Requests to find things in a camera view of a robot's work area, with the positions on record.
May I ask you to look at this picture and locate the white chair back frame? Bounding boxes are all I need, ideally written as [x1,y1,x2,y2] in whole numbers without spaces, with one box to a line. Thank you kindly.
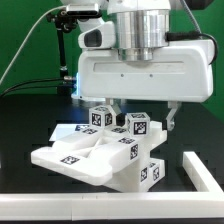
[30,120,168,187]

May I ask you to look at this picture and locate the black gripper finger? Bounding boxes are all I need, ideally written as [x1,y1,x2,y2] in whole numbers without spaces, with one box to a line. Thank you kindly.
[106,98,125,126]
[165,101,182,131]

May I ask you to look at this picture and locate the white base tag plate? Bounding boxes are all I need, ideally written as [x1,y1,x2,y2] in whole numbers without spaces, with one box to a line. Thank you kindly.
[49,123,88,142]

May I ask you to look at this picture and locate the black cables on table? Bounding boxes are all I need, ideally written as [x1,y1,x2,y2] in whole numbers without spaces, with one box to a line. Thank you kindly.
[0,78,76,100]

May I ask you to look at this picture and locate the black camera stand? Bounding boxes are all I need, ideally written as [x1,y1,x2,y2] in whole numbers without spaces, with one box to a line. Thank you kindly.
[46,9,77,96]

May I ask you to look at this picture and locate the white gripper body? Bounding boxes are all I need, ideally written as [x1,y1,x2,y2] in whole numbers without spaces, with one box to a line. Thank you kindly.
[78,40,214,102]

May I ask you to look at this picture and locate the grey camera on stand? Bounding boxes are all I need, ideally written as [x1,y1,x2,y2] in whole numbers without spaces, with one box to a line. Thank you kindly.
[66,3,101,18]

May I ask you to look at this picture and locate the white U-shaped obstacle frame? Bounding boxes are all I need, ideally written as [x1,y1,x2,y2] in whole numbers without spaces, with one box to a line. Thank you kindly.
[0,152,224,221]

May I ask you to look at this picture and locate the white camera cable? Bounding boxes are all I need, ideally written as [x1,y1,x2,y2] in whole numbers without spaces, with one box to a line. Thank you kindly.
[0,5,67,87]

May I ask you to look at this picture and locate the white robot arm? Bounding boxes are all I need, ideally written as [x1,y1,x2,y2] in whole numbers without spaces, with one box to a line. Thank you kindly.
[61,0,218,130]

